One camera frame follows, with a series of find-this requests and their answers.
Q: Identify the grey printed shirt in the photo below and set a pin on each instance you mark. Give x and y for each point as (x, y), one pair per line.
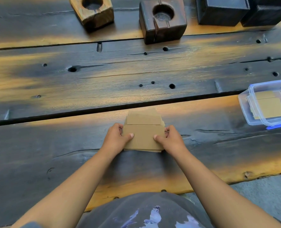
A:
(145, 211)

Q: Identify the person's right hand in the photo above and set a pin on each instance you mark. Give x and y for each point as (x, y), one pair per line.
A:
(172, 141)

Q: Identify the person's right forearm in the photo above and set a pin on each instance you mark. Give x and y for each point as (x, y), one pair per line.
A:
(216, 187)

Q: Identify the person's right thumb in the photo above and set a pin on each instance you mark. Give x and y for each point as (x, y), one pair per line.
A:
(158, 138)

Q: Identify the black wooden block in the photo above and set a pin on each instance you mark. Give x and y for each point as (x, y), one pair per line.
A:
(266, 15)
(222, 10)

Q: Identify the person's left thumb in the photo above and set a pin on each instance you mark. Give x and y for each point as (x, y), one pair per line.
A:
(129, 137)

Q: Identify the brown cardboard box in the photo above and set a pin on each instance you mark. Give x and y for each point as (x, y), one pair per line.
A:
(142, 135)

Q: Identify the stack of brown cardboard pieces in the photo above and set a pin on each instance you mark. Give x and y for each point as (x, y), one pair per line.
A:
(268, 105)

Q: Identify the dark brown wooden candle holder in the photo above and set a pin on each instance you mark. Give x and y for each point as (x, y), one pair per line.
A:
(163, 21)

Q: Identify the clear plastic container blue rim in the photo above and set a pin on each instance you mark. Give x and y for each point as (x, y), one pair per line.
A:
(268, 104)

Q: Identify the person's left forearm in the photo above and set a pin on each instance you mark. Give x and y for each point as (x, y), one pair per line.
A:
(66, 187)

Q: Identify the light brown wooden candle holder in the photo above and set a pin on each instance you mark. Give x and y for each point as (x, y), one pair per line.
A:
(93, 11)

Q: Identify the person's left hand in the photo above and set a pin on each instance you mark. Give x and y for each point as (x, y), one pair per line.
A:
(114, 140)

